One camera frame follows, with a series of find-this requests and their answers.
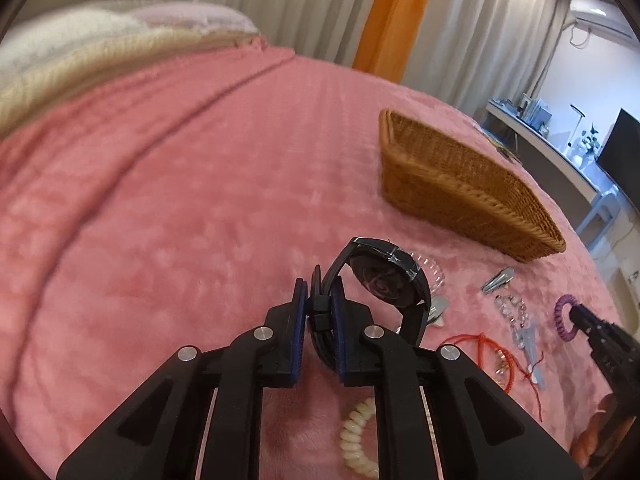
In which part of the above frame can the right hand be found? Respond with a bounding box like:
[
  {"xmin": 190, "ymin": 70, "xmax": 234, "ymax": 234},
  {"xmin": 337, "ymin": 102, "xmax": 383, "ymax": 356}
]
[{"xmin": 570, "ymin": 393, "xmax": 639, "ymax": 479}]

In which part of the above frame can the red string bracelet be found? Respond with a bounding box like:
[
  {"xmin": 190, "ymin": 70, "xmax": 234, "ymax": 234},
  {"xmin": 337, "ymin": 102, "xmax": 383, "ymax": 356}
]
[{"xmin": 438, "ymin": 331, "xmax": 546, "ymax": 421}]

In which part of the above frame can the silver alligator hair clip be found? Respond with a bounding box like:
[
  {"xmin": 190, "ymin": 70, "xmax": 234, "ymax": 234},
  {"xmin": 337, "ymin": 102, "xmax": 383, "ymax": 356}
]
[{"xmin": 396, "ymin": 295, "xmax": 449, "ymax": 334}]

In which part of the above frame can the black television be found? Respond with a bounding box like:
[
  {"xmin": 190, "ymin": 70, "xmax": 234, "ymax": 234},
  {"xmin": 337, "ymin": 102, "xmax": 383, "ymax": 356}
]
[{"xmin": 597, "ymin": 110, "xmax": 640, "ymax": 205}]

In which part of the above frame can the pink fleece blanket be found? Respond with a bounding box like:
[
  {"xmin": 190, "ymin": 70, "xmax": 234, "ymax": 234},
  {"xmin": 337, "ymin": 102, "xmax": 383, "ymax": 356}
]
[{"xmin": 0, "ymin": 45, "xmax": 626, "ymax": 480}]

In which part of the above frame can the white air conditioner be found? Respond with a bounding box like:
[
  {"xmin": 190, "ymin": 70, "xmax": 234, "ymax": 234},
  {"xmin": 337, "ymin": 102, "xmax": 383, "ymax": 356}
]
[{"xmin": 570, "ymin": 0, "xmax": 639, "ymax": 44}]

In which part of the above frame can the brown wicker basket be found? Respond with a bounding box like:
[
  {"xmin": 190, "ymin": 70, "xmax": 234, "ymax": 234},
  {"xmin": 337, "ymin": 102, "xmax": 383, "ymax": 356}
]
[{"xmin": 378, "ymin": 110, "xmax": 566, "ymax": 262}]

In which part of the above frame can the purple spiral hair tie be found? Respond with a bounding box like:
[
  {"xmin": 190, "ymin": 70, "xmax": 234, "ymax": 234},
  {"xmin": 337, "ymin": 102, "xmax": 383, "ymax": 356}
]
[{"xmin": 552, "ymin": 294, "xmax": 580, "ymax": 344}]

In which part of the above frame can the white desk lamp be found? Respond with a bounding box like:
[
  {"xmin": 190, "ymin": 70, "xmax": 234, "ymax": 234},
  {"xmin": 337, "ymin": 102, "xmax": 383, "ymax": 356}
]
[{"xmin": 563, "ymin": 103, "xmax": 586, "ymax": 158}]

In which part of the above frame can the cream spiral hair tie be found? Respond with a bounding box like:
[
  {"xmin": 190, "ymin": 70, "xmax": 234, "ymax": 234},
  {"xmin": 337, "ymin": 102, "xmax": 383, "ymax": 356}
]
[{"xmin": 339, "ymin": 396, "xmax": 381, "ymax": 480}]

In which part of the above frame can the clear crystal bead bracelet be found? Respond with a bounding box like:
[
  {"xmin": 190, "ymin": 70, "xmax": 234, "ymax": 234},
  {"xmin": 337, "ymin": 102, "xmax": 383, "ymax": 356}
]
[{"xmin": 493, "ymin": 292, "xmax": 533, "ymax": 331}]

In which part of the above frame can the clear spiral hair tie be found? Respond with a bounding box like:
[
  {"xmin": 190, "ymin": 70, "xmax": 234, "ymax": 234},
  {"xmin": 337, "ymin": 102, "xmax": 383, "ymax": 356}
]
[{"xmin": 412, "ymin": 253, "xmax": 447, "ymax": 295}]

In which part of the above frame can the white desk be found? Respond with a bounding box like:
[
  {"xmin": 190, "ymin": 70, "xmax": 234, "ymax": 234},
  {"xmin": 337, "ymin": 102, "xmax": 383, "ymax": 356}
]
[{"xmin": 483, "ymin": 100, "xmax": 620, "ymax": 250}]

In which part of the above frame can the orange curtain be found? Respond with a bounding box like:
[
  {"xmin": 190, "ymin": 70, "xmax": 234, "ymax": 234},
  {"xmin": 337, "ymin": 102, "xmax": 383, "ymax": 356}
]
[{"xmin": 352, "ymin": 0, "xmax": 428, "ymax": 84}]

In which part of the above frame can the light blue bow clip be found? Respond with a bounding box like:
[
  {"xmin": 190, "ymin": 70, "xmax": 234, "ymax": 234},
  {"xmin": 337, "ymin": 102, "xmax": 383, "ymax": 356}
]
[{"xmin": 512, "ymin": 318, "xmax": 546, "ymax": 391}]

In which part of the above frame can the white floral pillow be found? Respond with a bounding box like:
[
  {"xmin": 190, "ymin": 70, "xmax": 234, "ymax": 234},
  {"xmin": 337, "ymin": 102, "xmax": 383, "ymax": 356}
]
[{"xmin": 1, "ymin": 8, "xmax": 149, "ymax": 88}]

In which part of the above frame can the beige curtain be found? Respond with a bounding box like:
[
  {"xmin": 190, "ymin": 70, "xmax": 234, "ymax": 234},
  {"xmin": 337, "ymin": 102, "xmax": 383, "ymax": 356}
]
[{"xmin": 203, "ymin": 0, "xmax": 570, "ymax": 116}]

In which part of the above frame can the white vase with plant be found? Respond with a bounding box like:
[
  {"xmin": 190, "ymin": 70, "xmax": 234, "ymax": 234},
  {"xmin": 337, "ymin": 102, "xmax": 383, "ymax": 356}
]
[{"xmin": 572, "ymin": 125, "xmax": 600, "ymax": 168}]

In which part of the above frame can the lilac pillow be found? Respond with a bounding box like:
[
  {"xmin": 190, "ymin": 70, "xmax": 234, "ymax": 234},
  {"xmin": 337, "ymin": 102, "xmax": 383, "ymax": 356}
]
[{"xmin": 129, "ymin": 1, "xmax": 259, "ymax": 34}]

